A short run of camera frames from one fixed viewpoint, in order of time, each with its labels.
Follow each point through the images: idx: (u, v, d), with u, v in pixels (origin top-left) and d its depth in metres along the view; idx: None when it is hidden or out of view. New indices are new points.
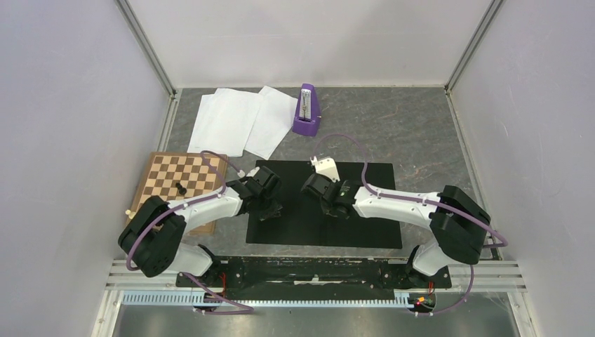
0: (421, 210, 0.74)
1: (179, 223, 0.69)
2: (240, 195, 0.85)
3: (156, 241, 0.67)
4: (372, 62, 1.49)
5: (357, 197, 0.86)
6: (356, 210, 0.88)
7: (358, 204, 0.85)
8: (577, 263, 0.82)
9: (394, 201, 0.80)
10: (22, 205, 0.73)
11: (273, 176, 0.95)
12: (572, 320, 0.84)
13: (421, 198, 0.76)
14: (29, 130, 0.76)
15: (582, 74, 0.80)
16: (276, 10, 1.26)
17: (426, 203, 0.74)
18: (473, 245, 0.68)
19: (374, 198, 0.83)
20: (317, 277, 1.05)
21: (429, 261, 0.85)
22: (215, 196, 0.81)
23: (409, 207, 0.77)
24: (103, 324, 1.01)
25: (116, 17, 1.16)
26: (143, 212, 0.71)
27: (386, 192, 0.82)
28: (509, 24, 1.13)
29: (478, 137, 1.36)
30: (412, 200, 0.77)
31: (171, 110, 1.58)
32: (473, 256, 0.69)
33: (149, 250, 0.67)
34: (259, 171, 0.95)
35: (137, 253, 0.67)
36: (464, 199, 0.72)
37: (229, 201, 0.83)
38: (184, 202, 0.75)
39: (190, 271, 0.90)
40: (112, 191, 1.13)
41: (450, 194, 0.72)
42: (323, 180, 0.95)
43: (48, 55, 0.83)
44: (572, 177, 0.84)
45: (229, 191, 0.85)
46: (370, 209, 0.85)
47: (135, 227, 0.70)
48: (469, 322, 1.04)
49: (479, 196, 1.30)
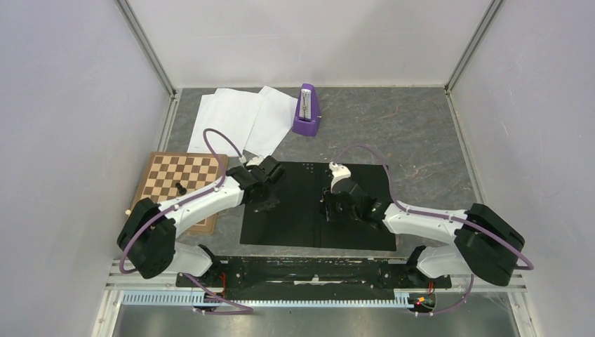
0: (446, 227, 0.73)
1: (169, 228, 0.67)
2: (240, 184, 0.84)
3: (148, 245, 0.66)
4: (372, 62, 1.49)
5: (386, 213, 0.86)
6: (386, 226, 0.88)
7: (388, 220, 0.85)
8: (577, 263, 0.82)
9: (423, 218, 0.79)
10: (22, 205, 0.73)
11: (279, 166, 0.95)
12: (572, 321, 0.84)
13: (448, 215, 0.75)
14: (29, 130, 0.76)
15: (582, 75, 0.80)
16: (276, 10, 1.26)
17: (452, 220, 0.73)
18: (502, 265, 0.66)
19: (403, 213, 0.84)
20: (317, 277, 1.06)
21: (439, 266, 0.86)
22: (212, 190, 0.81)
23: (436, 224, 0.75)
24: (103, 324, 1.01)
25: (116, 17, 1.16)
26: (135, 215, 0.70)
27: (414, 208, 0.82)
28: (509, 24, 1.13)
29: (478, 137, 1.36)
30: (439, 217, 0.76)
31: (172, 110, 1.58)
32: (502, 277, 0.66)
33: (144, 256, 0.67)
34: (266, 161, 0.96)
35: (134, 257, 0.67)
36: (492, 217, 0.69)
37: (229, 194, 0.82)
38: (177, 202, 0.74)
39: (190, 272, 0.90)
40: (112, 191, 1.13)
41: (478, 211, 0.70)
42: (360, 188, 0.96)
43: (48, 54, 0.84)
44: (572, 177, 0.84)
45: (228, 181, 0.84)
46: (398, 225, 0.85)
47: (129, 229, 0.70)
48: (470, 323, 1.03)
49: (479, 196, 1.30)
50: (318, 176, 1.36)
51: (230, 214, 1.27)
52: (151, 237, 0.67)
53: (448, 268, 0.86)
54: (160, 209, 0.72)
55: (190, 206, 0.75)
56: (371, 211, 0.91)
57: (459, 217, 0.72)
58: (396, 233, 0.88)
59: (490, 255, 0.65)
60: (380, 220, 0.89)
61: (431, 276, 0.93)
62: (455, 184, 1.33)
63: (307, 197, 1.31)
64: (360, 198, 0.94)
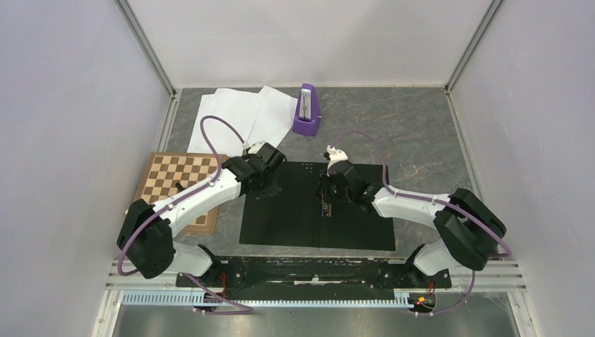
0: (429, 209, 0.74)
1: (164, 229, 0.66)
2: (236, 177, 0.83)
3: (146, 247, 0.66)
4: (372, 62, 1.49)
5: (377, 195, 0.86)
6: (375, 208, 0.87)
7: (377, 202, 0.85)
8: (577, 263, 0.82)
9: (410, 201, 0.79)
10: (22, 205, 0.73)
11: (277, 152, 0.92)
12: (572, 321, 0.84)
13: (432, 196, 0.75)
14: (29, 130, 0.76)
15: (582, 75, 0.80)
16: (276, 10, 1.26)
17: (436, 203, 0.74)
18: (480, 250, 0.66)
19: (391, 196, 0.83)
20: (317, 277, 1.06)
21: (433, 260, 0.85)
22: (207, 186, 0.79)
23: (419, 206, 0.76)
24: (103, 324, 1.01)
25: (116, 17, 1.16)
26: (130, 217, 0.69)
27: (402, 192, 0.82)
28: (509, 24, 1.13)
29: (478, 137, 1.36)
30: (424, 199, 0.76)
31: (171, 110, 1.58)
32: (480, 262, 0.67)
33: (143, 259, 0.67)
34: (263, 148, 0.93)
35: (133, 258, 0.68)
36: (474, 203, 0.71)
37: (226, 187, 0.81)
38: (171, 201, 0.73)
39: (189, 271, 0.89)
40: (112, 191, 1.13)
41: (460, 196, 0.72)
42: (356, 171, 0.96)
43: (48, 54, 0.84)
44: (572, 177, 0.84)
45: (223, 175, 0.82)
46: (386, 208, 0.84)
47: (126, 232, 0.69)
48: (469, 323, 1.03)
49: (479, 196, 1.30)
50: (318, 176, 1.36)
51: (230, 214, 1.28)
52: (147, 239, 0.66)
53: (441, 262, 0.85)
54: (155, 210, 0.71)
55: (185, 204, 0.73)
56: (363, 194, 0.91)
57: (442, 200, 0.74)
58: (384, 215, 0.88)
59: (465, 233, 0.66)
60: (370, 201, 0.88)
61: (427, 274, 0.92)
62: (455, 184, 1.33)
63: (306, 197, 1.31)
64: (353, 182, 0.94)
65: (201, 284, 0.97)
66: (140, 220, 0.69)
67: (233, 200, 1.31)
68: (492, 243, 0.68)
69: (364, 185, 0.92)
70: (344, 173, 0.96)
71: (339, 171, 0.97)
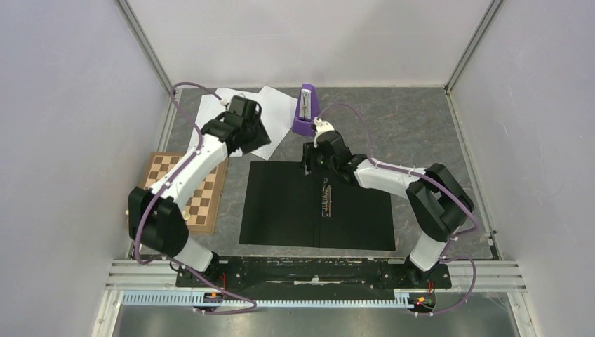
0: (405, 181, 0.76)
1: (170, 206, 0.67)
2: (219, 140, 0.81)
3: (160, 227, 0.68)
4: (371, 62, 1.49)
5: (358, 166, 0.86)
6: (356, 179, 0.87)
7: (358, 172, 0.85)
8: (577, 262, 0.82)
9: (389, 173, 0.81)
10: (22, 205, 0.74)
11: (248, 100, 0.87)
12: (572, 321, 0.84)
13: (409, 170, 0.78)
14: (31, 130, 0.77)
15: (582, 74, 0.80)
16: (276, 10, 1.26)
17: (412, 175, 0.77)
18: (445, 222, 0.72)
19: (372, 168, 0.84)
20: (317, 277, 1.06)
21: (423, 251, 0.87)
22: (194, 154, 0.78)
23: (396, 177, 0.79)
24: (103, 324, 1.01)
25: (116, 17, 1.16)
26: (132, 206, 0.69)
27: (383, 163, 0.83)
28: (509, 25, 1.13)
29: (478, 137, 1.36)
30: (400, 170, 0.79)
31: (172, 109, 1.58)
32: (444, 234, 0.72)
33: (161, 239, 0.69)
34: (232, 101, 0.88)
35: (151, 242, 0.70)
36: (447, 177, 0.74)
37: (213, 151, 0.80)
38: (167, 180, 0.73)
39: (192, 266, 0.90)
40: (112, 190, 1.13)
41: (436, 170, 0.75)
42: (343, 142, 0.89)
43: (48, 54, 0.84)
44: (572, 177, 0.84)
45: (206, 142, 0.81)
46: (366, 179, 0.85)
47: (135, 220, 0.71)
48: (470, 323, 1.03)
49: (478, 196, 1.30)
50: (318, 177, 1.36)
51: (230, 214, 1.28)
52: (158, 221, 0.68)
53: (429, 253, 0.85)
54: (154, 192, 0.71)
55: (181, 179, 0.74)
56: (347, 165, 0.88)
57: (419, 173, 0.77)
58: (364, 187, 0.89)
59: (432, 203, 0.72)
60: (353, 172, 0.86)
61: (426, 270, 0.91)
62: None
63: (306, 196, 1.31)
64: (341, 151, 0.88)
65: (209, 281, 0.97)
66: (143, 207, 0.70)
67: (233, 200, 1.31)
68: (460, 217, 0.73)
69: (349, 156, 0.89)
70: (331, 141, 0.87)
71: (326, 140, 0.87)
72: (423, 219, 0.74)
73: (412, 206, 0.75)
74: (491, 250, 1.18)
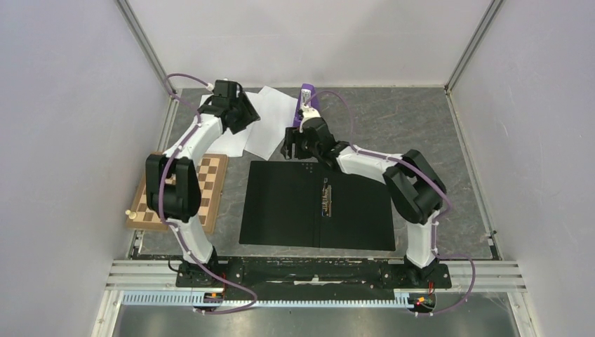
0: (382, 166, 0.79)
1: (187, 163, 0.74)
2: (215, 117, 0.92)
3: (180, 184, 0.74)
4: (371, 62, 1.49)
5: (341, 153, 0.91)
6: (338, 165, 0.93)
7: (341, 158, 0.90)
8: (577, 262, 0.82)
9: (368, 158, 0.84)
10: (22, 206, 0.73)
11: (230, 82, 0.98)
12: (572, 321, 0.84)
13: (386, 156, 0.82)
14: (31, 130, 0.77)
15: (582, 75, 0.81)
16: (276, 10, 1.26)
17: (389, 161, 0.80)
18: (420, 204, 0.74)
19: (353, 154, 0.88)
20: (317, 277, 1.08)
21: (416, 244, 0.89)
22: (198, 126, 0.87)
23: (375, 163, 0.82)
24: (103, 324, 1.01)
25: (116, 17, 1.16)
26: (149, 171, 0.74)
27: (363, 149, 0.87)
28: (509, 25, 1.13)
29: (478, 137, 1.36)
30: (379, 156, 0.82)
31: (172, 110, 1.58)
32: (419, 216, 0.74)
33: (182, 197, 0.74)
34: (216, 84, 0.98)
35: (171, 204, 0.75)
36: (422, 163, 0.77)
37: (212, 123, 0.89)
38: (179, 145, 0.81)
39: (198, 257, 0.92)
40: (113, 190, 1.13)
41: (411, 156, 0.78)
42: (327, 130, 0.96)
43: (48, 55, 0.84)
44: (572, 178, 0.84)
45: (205, 119, 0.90)
46: (348, 165, 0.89)
47: (154, 186, 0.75)
48: (470, 323, 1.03)
49: (478, 196, 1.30)
50: (318, 177, 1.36)
51: (230, 214, 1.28)
52: (177, 178, 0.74)
53: (419, 245, 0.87)
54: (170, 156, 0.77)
55: (191, 144, 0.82)
56: (330, 152, 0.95)
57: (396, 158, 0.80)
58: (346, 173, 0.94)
59: (408, 186, 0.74)
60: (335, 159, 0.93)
61: (422, 266, 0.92)
62: (455, 184, 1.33)
63: (307, 196, 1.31)
64: (325, 138, 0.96)
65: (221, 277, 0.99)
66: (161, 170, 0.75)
67: (233, 200, 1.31)
68: (436, 199, 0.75)
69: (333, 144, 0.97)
70: (316, 128, 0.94)
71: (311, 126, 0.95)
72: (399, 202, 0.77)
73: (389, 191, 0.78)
74: (491, 250, 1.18)
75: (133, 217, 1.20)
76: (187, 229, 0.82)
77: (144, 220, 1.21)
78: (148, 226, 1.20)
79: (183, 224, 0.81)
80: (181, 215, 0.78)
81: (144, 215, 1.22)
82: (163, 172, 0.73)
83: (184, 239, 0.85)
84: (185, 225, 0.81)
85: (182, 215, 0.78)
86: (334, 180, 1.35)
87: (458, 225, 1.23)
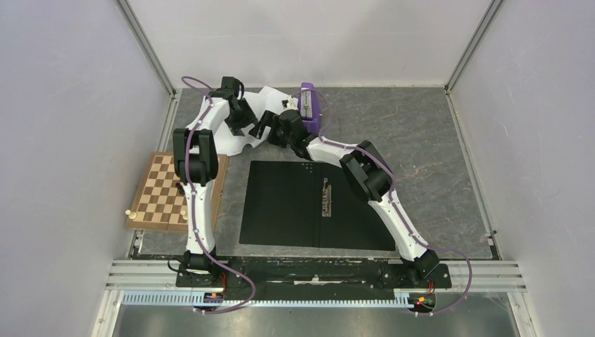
0: (340, 154, 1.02)
1: (208, 132, 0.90)
2: (222, 98, 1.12)
3: (204, 150, 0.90)
4: (372, 62, 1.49)
5: (310, 142, 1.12)
6: (309, 153, 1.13)
7: (309, 147, 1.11)
8: (577, 263, 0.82)
9: (332, 147, 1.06)
10: (21, 205, 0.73)
11: (232, 78, 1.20)
12: (572, 321, 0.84)
13: (344, 145, 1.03)
14: (31, 132, 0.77)
15: (582, 75, 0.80)
16: (276, 10, 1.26)
17: (346, 149, 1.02)
18: (370, 186, 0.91)
19: (318, 142, 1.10)
20: (317, 277, 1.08)
21: (396, 232, 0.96)
22: (210, 107, 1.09)
23: (336, 152, 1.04)
24: (103, 324, 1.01)
25: (115, 17, 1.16)
26: (176, 142, 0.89)
27: (328, 140, 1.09)
28: (509, 26, 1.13)
29: (478, 137, 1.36)
30: (339, 147, 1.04)
31: (171, 109, 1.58)
32: (368, 195, 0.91)
33: (205, 161, 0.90)
34: (223, 80, 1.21)
35: (196, 168, 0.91)
36: (373, 151, 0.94)
37: (220, 104, 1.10)
38: (198, 121, 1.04)
39: (203, 242, 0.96)
40: (113, 190, 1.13)
41: (364, 145, 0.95)
42: (302, 122, 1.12)
43: (48, 55, 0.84)
44: (573, 178, 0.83)
45: (215, 100, 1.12)
46: (314, 154, 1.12)
47: (179, 154, 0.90)
48: (471, 323, 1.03)
49: (479, 196, 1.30)
50: (318, 176, 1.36)
51: (230, 214, 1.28)
52: (201, 146, 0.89)
53: (396, 230, 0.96)
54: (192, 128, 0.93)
55: (208, 119, 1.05)
56: (303, 142, 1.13)
57: (352, 147, 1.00)
58: (314, 159, 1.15)
59: (360, 170, 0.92)
60: (305, 147, 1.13)
61: (412, 260, 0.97)
62: (455, 184, 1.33)
63: (307, 196, 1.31)
64: (299, 129, 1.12)
65: (226, 268, 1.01)
66: (185, 141, 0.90)
67: (232, 200, 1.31)
68: (383, 180, 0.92)
69: (305, 135, 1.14)
70: (290, 121, 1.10)
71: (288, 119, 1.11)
72: (354, 184, 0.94)
73: (346, 174, 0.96)
74: (491, 250, 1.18)
75: (133, 217, 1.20)
76: (202, 195, 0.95)
77: (144, 219, 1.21)
78: (148, 226, 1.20)
79: (199, 189, 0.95)
80: (203, 178, 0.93)
81: (144, 215, 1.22)
82: (189, 141, 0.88)
83: (196, 211, 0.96)
84: (202, 189, 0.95)
85: (203, 180, 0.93)
86: (334, 180, 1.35)
87: (459, 225, 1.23)
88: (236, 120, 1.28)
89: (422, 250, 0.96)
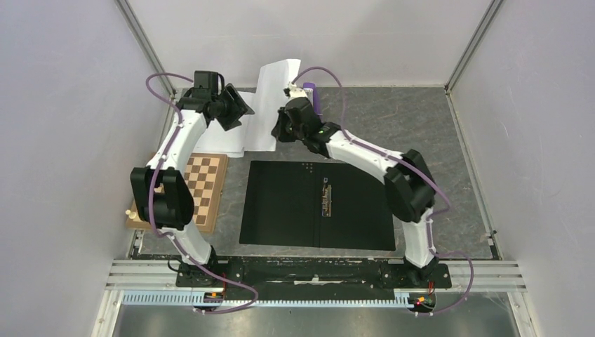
0: (380, 163, 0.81)
1: (172, 175, 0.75)
2: (196, 111, 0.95)
3: (170, 196, 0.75)
4: (372, 62, 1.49)
5: (331, 137, 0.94)
6: (328, 150, 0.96)
7: (332, 144, 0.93)
8: (577, 263, 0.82)
9: (363, 152, 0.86)
10: (22, 203, 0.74)
11: (209, 74, 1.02)
12: (572, 321, 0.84)
13: (386, 153, 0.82)
14: (31, 131, 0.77)
15: (582, 75, 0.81)
16: (276, 10, 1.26)
17: (389, 159, 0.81)
18: (413, 206, 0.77)
19: (346, 142, 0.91)
20: (317, 277, 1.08)
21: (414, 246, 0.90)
22: (179, 128, 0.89)
23: (372, 159, 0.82)
24: (103, 324, 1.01)
25: (115, 18, 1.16)
26: (137, 187, 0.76)
27: (357, 141, 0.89)
28: (509, 25, 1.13)
29: (478, 137, 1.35)
30: (378, 154, 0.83)
31: (172, 109, 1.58)
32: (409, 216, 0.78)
33: (172, 206, 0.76)
34: (196, 76, 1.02)
35: (163, 215, 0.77)
36: (420, 164, 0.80)
37: (194, 123, 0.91)
38: (163, 154, 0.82)
39: (197, 258, 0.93)
40: (113, 190, 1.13)
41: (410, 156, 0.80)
42: (312, 109, 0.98)
43: (48, 55, 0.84)
44: (572, 177, 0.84)
45: (186, 116, 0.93)
46: (337, 152, 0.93)
47: (143, 200, 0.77)
48: (471, 323, 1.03)
49: (479, 196, 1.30)
50: (318, 176, 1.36)
51: (230, 214, 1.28)
52: (167, 191, 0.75)
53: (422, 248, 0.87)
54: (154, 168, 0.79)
55: (175, 150, 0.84)
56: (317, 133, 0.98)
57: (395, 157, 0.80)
58: (333, 156, 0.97)
59: (407, 190, 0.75)
60: (323, 142, 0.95)
61: (419, 265, 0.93)
62: (455, 184, 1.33)
63: (307, 196, 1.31)
64: (310, 119, 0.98)
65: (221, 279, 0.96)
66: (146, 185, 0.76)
67: (232, 200, 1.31)
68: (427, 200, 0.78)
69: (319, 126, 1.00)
70: (300, 109, 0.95)
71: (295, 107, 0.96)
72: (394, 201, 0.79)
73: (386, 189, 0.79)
74: (491, 250, 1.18)
75: (133, 217, 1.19)
76: (183, 236, 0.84)
77: None
78: (149, 226, 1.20)
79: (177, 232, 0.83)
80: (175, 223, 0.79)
81: None
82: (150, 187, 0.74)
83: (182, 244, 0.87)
84: (180, 232, 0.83)
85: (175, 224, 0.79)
86: (334, 179, 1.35)
87: (459, 225, 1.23)
88: (224, 114, 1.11)
89: (429, 258, 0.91)
